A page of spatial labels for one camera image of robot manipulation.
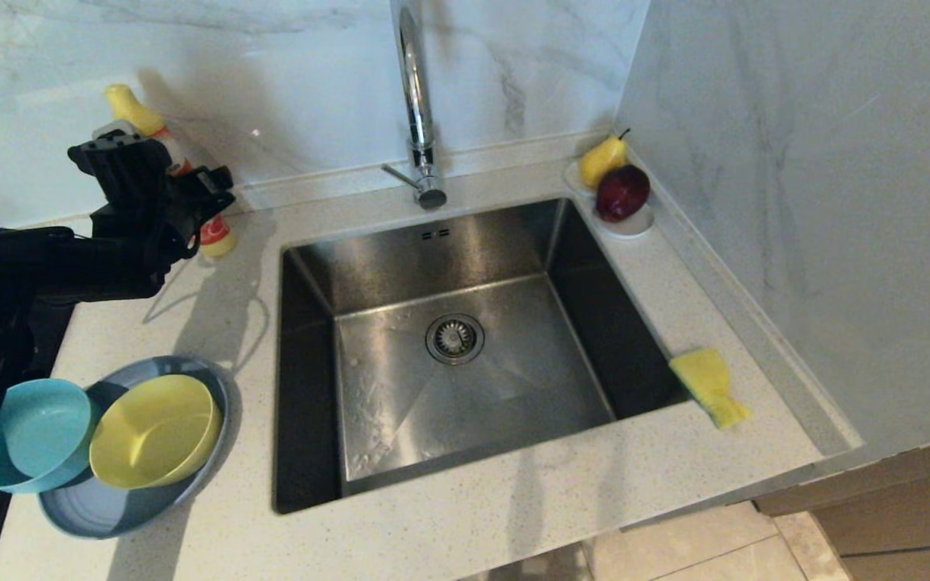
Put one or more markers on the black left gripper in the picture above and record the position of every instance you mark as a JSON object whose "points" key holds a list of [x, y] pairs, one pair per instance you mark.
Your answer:
{"points": [[150, 238]]}

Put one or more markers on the white orange dish soap bottle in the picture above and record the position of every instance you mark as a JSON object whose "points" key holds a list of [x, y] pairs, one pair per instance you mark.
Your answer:
{"points": [[136, 109]]}

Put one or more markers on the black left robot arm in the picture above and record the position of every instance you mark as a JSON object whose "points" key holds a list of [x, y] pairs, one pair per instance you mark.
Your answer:
{"points": [[13, 274]]}

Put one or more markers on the round metal sink drain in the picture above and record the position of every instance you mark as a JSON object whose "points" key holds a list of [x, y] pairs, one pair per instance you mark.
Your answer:
{"points": [[455, 339]]}

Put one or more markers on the stainless steel sink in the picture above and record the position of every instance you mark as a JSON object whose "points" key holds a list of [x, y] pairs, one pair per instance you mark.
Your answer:
{"points": [[465, 363]]}

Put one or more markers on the yellow sponge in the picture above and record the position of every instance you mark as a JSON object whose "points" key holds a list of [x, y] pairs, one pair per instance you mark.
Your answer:
{"points": [[711, 383]]}

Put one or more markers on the yellow plastic bowl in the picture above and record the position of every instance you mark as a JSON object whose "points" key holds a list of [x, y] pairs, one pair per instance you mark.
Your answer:
{"points": [[154, 432]]}

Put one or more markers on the chrome faucet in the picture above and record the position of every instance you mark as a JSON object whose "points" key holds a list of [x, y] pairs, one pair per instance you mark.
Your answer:
{"points": [[419, 121]]}

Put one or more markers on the teal plastic bowl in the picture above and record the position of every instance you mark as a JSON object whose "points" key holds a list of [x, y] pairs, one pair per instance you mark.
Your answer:
{"points": [[41, 436]]}

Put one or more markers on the blue-grey plate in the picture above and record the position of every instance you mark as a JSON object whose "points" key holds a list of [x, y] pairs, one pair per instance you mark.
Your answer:
{"points": [[110, 508]]}

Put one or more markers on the yellow pear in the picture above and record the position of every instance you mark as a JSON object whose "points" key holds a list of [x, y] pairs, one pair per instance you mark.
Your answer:
{"points": [[598, 161]]}

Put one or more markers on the dark red apple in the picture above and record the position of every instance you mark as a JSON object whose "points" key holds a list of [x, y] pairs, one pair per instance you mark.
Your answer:
{"points": [[622, 194]]}

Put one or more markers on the small white dish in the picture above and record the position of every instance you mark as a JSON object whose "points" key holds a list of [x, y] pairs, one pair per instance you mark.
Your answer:
{"points": [[634, 227]]}

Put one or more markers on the wooden cabinet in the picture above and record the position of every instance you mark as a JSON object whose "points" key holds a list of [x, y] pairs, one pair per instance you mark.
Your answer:
{"points": [[901, 516]]}

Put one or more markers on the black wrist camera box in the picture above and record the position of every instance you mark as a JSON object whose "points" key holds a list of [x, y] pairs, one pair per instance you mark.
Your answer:
{"points": [[114, 149]]}

